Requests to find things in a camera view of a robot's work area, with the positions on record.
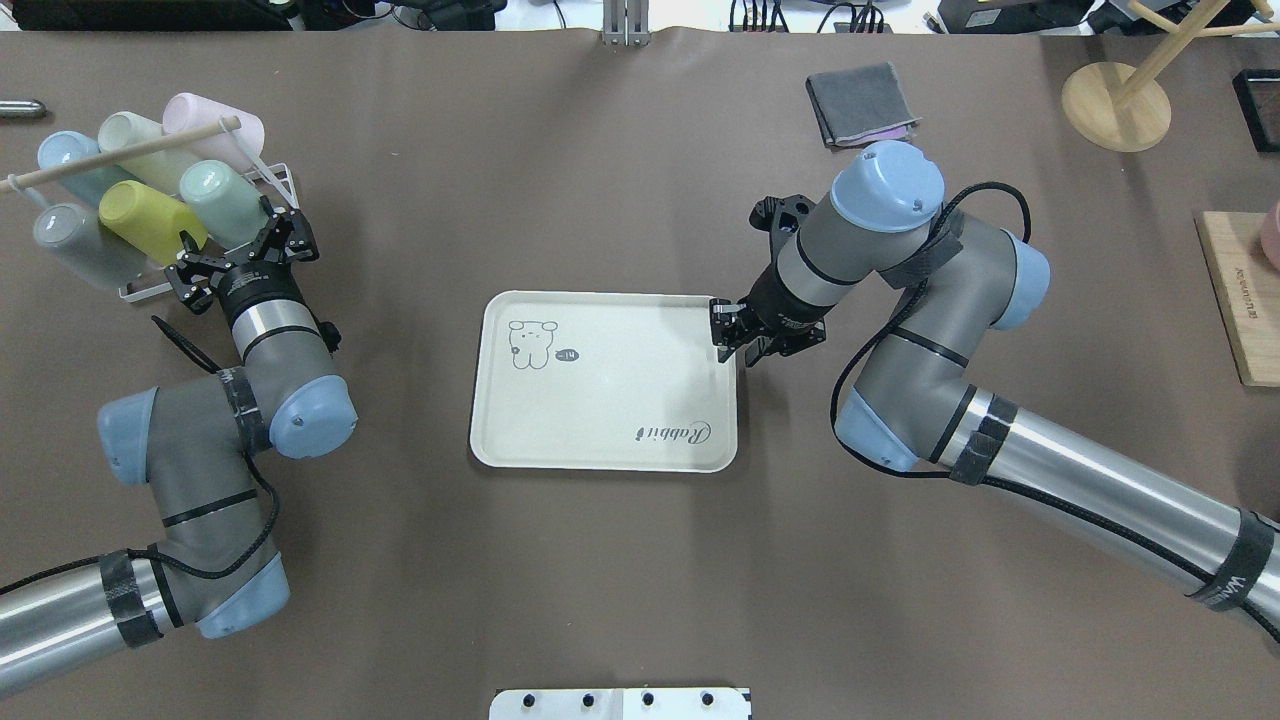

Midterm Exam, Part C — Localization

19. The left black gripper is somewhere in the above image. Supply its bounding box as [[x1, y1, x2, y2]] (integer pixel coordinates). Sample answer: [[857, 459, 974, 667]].
[[165, 208, 319, 322]]

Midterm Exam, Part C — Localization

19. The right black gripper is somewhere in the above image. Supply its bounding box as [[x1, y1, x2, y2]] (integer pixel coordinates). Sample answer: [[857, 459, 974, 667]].
[[708, 195, 826, 369]]

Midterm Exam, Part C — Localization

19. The mint green plastic cup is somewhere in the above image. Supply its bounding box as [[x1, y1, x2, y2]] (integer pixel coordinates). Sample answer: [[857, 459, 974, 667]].
[[178, 159, 271, 250]]

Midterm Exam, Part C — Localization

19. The cream rabbit serving tray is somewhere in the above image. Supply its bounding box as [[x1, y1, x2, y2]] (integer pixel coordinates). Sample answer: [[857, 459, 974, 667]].
[[468, 291, 739, 473]]

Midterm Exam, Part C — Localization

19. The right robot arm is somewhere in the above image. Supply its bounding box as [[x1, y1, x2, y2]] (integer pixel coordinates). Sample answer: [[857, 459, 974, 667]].
[[709, 140, 1277, 639]]

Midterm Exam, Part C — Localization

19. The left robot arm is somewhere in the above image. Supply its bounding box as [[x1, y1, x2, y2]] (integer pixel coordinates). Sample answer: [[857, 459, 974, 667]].
[[1, 209, 358, 697]]

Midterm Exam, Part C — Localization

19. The yellow plastic cup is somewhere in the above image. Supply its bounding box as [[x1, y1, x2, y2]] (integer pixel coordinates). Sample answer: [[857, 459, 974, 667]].
[[99, 179, 209, 266]]

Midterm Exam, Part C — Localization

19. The cream plastic cup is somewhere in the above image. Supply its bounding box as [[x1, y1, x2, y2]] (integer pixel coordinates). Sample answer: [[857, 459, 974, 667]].
[[97, 111, 201, 196]]

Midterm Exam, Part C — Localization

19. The pink plastic cup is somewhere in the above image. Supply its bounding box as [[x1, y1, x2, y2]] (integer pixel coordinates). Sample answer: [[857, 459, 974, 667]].
[[161, 92, 266, 174]]

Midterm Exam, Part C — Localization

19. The grey plastic cup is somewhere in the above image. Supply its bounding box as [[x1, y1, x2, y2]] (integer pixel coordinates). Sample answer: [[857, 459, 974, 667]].
[[32, 202, 147, 292]]

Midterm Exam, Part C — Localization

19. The light blue plastic cup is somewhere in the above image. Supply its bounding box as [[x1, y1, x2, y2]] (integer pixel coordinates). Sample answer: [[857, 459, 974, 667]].
[[37, 129, 138, 211]]

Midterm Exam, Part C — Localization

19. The black glass holder tray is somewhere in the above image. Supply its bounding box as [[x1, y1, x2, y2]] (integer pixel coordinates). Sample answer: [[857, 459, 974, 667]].
[[1231, 69, 1279, 152]]

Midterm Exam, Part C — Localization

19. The folded grey cloth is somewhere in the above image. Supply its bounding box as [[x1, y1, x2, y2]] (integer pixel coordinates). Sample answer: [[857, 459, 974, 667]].
[[805, 61, 920, 149]]

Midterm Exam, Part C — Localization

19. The metal cylinder brush tool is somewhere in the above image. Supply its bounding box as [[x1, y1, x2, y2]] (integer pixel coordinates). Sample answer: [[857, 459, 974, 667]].
[[0, 99, 49, 120]]

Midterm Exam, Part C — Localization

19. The wooden mug tree stand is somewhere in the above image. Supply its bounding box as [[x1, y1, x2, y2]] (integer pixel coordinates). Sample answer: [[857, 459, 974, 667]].
[[1061, 1, 1279, 152]]

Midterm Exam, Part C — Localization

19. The wooden cutting board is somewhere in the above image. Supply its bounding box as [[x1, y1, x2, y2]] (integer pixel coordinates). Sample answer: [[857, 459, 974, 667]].
[[1196, 211, 1279, 388]]

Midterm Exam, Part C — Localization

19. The pink bowl with ice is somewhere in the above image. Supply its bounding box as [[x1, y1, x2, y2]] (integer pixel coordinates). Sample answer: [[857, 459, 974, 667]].
[[1260, 201, 1280, 270]]

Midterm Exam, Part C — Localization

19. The white wire cup rack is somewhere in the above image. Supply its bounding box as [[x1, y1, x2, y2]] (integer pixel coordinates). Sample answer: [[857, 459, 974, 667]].
[[3, 117, 297, 304]]

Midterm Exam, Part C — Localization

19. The aluminium frame post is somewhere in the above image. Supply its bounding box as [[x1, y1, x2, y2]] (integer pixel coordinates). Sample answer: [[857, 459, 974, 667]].
[[602, 0, 652, 47]]

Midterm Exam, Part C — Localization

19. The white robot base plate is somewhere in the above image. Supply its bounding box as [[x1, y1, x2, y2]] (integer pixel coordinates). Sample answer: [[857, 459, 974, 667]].
[[488, 685, 753, 719]]

